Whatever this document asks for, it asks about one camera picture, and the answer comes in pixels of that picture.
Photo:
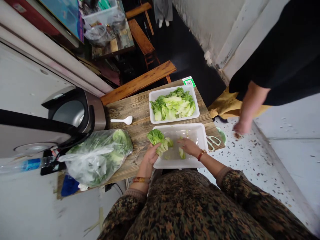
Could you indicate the person's left hand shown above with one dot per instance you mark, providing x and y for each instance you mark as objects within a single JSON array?
[{"x": 148, "y": 157}]

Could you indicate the person's right hand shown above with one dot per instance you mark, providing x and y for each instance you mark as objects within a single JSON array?
[{"x": 192, "y": 147}]

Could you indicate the person's right fingers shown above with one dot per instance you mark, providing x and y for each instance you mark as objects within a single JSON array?
[{"x": 183, "y": 143}]

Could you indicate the person's left fingers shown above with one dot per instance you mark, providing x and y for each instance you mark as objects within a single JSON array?
[{"x": 155, "y": 147}]

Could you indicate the green lettuce head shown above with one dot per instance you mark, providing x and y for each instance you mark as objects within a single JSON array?
[{"x": 157, "y": 140}]

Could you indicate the pale green lettuce leaf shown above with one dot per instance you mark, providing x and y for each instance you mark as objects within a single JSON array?
[{"x": 182, "y": 153}]

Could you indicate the large white plastic tray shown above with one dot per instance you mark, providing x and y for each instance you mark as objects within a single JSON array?
[{"x": 180, "y": 135}]

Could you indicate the green bowl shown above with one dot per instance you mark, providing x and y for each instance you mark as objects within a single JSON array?
[{"x": 222, "y": 136}]

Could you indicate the pile of torn lettuce leaves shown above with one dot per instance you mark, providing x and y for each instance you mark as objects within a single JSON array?
[{"x": 172, "y": 105}]

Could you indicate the white plastic rice spoon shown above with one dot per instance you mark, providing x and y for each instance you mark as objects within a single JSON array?
[{"x": 123, "y": 120}]

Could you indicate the small white plastic tray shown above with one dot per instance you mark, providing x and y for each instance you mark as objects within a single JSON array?
[{"x": 195, "y": 90}]

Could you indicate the clear plastic bag of lettuce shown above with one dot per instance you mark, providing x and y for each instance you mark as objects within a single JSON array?
[{"x": 100, "y": 155}]

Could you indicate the green and white sticker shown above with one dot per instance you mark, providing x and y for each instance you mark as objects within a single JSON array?
[{"x": 189, "y": 81}]

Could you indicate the person's body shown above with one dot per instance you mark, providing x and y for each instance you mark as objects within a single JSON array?
[{"x": 190, "y": 207}]

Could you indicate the long wooden bench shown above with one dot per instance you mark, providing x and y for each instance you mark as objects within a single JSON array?
[{"x": 140, "y": 82}]

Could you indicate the silver rice cooker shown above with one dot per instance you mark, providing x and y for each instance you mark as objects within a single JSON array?
[{"x": 67, "y": 115}]

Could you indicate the blue cloth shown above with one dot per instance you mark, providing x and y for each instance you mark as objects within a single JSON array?
[{"x": 69, "y": 186}]

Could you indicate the black phone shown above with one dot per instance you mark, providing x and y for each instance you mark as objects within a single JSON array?
[{"x": 51, "y": 167}]

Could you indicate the short wooden bench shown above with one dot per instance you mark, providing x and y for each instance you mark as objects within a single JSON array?
[{"x": 141, "y": 37}]

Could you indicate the cluttered wooden table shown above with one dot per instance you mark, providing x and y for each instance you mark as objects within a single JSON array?
[{"x": 110, "y": 30}]

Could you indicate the clear plastic water bottle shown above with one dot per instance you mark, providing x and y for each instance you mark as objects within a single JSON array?
[{"x": 27, "y": 165}]

